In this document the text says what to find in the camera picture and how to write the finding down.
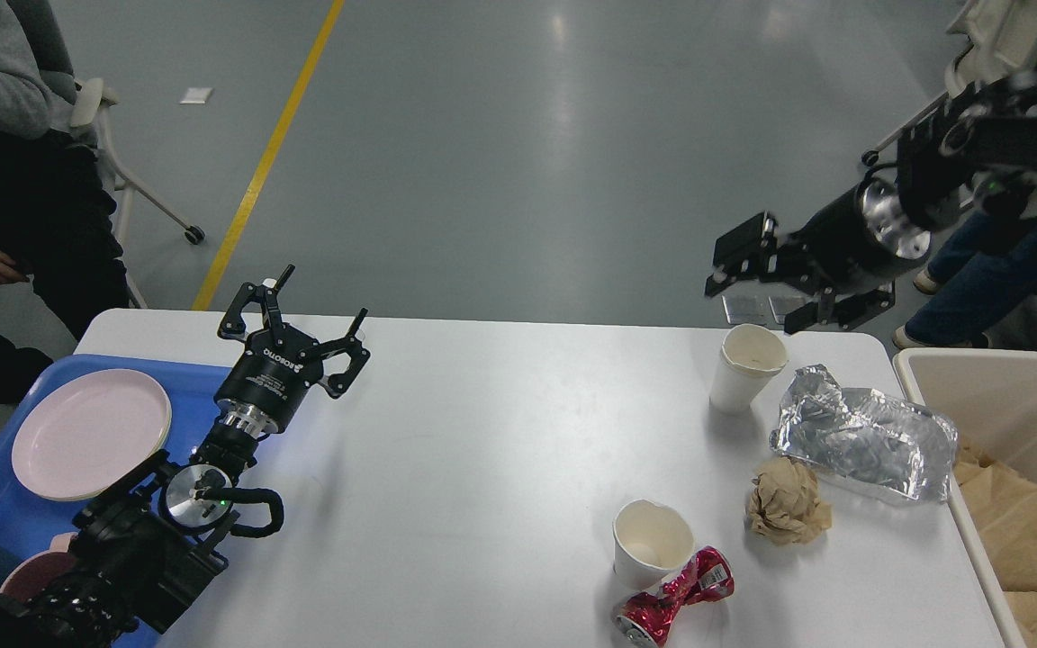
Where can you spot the white paper cup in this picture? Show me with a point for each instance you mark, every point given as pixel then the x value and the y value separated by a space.
pixel 651 540
pixel 748 361

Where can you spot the pink plate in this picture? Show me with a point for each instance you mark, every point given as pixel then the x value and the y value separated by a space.
pixel 111 398

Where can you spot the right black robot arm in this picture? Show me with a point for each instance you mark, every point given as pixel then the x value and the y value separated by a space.
pixel 973 150

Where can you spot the pink mug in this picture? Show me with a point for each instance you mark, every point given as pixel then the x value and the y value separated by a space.
pixel 33 575

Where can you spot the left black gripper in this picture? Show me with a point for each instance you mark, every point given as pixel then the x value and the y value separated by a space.
pixel 268 378

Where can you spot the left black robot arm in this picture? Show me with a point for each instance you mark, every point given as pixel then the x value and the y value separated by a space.
pixel 146 546

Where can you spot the standing person blue jeans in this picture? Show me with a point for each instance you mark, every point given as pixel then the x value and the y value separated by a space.
pixel 981 272

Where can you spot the white paper cup back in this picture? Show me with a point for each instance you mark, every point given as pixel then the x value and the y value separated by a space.
pixel 748 361

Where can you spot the brown paper ball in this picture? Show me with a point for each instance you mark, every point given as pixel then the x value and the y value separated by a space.
pixel 785 505

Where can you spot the crushed red soda can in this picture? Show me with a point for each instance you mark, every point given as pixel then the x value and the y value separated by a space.
pixel 646 619

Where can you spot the white paper cup front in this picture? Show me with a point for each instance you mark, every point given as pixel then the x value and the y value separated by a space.
pixel 651 540

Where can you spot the white chair right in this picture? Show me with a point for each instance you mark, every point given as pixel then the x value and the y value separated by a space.
pixel 1002 39

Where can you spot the blue plastic tray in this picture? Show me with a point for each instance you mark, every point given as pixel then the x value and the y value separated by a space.
pixel 28 522

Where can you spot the white plastic bin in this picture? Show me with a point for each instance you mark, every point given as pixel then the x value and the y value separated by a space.
pixel 989 394

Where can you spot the metal floor plates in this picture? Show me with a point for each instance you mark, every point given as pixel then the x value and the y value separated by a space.
pixel 763 310

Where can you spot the brown paper bag in bin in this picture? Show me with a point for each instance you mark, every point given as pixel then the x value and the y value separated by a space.
pixel 970 453

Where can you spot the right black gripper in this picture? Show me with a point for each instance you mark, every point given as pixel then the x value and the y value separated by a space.
pixel 859 243

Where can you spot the aluminium foil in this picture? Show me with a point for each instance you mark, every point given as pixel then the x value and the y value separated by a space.
pixel 866 441

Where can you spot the brown paper bag front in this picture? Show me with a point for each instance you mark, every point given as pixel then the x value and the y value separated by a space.
pixel 1003 506

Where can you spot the seated person grey sweater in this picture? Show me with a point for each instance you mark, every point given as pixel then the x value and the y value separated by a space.
pixel 55 216

